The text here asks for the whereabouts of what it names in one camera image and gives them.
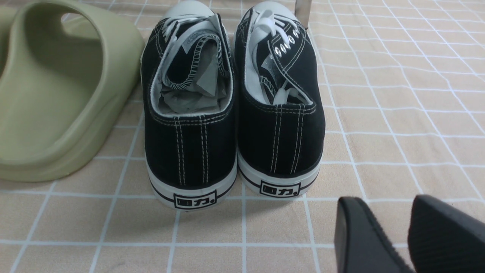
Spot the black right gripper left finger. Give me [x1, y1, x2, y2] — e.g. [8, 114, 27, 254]
[334, 196, 414, 273]

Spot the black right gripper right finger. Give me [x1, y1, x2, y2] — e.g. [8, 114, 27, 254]
[407, 194, 485, 273]

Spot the metal shoe rack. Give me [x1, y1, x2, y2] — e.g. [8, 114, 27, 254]
[294, 0, 312, 30]

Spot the black right canvas sneaker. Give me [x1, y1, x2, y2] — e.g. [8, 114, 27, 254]
[234, 1, 325, 199]

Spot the black canvas sneaker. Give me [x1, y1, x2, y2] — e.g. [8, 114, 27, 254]
[234, 1, 325, 199]
[140, 0, 237, 211]

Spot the black left canvas sneaker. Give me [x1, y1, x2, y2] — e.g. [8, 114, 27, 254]
[140, 0, 237, 211]

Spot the green right slide slipper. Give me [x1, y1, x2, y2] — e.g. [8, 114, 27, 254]
[1, 0, 145, 182]

